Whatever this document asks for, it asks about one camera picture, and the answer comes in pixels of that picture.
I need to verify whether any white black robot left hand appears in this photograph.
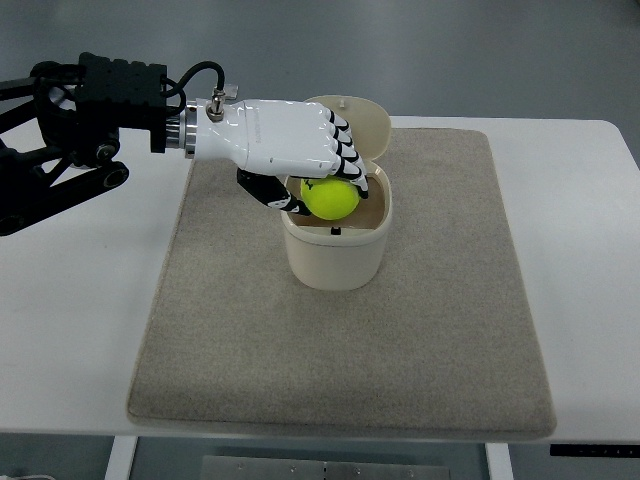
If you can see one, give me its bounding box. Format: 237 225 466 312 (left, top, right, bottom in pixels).
178 99 369 216

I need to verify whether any yellow tennis ball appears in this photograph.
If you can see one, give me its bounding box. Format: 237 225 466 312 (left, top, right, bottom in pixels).
300 177 360 220

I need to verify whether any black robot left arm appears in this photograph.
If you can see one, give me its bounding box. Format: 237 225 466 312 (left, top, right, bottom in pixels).
1 52 186 236

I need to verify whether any clear floor plate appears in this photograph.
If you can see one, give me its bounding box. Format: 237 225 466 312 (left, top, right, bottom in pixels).
222 84 239 100

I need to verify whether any beige bin with open lid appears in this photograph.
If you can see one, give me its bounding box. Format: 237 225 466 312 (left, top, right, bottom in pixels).
281 95 393 291

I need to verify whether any beige felt mat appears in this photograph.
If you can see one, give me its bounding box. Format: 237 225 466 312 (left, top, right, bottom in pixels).
127 129 556 440

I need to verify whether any white left table leg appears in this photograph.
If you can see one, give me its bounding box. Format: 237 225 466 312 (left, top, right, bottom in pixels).
104 436 138 480

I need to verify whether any white table leg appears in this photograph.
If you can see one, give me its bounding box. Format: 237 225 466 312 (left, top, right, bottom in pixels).
485 443 514 480
104 436 138 480

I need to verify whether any white right table leg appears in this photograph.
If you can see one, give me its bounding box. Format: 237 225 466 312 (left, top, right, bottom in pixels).
485 443 514 480

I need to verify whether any black desk control panel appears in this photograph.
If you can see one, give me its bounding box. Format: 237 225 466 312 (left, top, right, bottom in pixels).
549 443 640 459

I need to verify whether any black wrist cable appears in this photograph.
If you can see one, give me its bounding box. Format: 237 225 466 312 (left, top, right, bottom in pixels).
162 60 226 121

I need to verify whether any metal base plate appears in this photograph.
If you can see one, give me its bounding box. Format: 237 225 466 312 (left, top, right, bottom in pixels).
200 456 451 480

